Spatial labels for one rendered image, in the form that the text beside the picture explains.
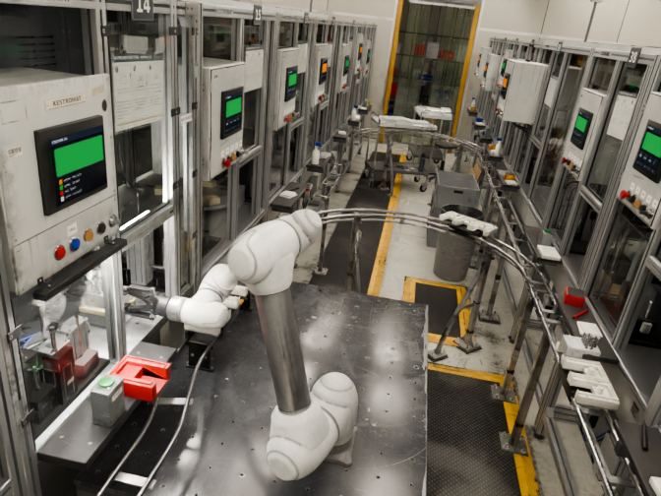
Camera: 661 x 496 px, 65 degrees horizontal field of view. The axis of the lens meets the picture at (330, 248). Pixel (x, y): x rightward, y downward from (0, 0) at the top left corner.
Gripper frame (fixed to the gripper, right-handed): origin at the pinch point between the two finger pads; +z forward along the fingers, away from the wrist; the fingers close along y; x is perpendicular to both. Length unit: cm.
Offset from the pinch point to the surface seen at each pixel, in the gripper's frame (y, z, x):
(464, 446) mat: -99, -151, -72
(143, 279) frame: -4.9, 3.9, -24.7
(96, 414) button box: -6, -23, 51
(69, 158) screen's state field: 65, -17, 44
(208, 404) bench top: -33, -39, 9
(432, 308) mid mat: -99, -134, -219
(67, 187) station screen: 58, -17, 45
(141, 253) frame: 6.6, 4.4, -25.0
